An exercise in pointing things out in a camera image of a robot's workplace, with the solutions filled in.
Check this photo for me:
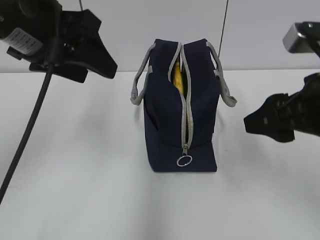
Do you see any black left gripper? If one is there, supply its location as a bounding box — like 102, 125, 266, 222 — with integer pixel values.
6, 8, 118, 83

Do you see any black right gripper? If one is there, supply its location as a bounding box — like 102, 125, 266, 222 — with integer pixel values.
243, 72, 320, 143

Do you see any yellow banana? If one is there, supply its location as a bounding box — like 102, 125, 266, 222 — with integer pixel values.
171, 59, 187, 96

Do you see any navy blue lunch bag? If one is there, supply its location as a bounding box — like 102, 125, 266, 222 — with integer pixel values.
130, 39, 237, 173

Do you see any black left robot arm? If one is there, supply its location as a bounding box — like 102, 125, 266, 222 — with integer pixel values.
0, 0, 118, 83

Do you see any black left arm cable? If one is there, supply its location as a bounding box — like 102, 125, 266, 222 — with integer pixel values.
0, 14, 66, 201

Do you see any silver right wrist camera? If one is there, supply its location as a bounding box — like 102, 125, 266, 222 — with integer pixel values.
282, 21, 320, 56

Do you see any thin black background cable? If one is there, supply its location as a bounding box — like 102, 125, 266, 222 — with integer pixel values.
218, 0, 230, 58

